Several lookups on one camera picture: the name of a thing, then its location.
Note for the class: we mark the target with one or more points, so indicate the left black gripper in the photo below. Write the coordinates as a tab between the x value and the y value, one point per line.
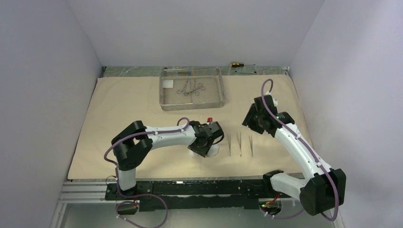
203	152

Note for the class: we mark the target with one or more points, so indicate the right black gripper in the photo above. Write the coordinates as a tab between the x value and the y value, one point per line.
249	120

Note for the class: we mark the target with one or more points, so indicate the white gauze pad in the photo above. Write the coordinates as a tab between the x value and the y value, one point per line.
213	150
193	154
167	83

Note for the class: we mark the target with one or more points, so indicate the thin steel tweezers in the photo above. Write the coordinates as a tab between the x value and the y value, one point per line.
239	140

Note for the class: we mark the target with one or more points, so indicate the beige cloth wrap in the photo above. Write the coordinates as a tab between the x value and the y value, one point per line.
119	101

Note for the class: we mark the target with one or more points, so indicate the surgical scissors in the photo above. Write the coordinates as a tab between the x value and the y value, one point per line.
195	91

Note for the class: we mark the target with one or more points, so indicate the surgical forceps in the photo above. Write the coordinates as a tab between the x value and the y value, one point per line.
183	90

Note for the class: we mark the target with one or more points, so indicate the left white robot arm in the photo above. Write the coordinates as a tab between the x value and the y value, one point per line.
132	145

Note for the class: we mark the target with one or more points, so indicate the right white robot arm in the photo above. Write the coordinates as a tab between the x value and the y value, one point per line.
323	187

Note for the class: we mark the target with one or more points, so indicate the flat metal wrench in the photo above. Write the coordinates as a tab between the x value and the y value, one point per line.
245	72

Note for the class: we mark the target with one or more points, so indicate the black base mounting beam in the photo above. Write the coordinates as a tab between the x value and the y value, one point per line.
198	194

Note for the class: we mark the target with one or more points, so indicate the wire mesh instrument tray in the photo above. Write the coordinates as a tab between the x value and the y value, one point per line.
189	89

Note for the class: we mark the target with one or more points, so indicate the yellow handled screwdriver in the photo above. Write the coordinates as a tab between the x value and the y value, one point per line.
237	65

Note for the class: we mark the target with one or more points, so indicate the aluminium frame rail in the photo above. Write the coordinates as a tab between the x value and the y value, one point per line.
87	192

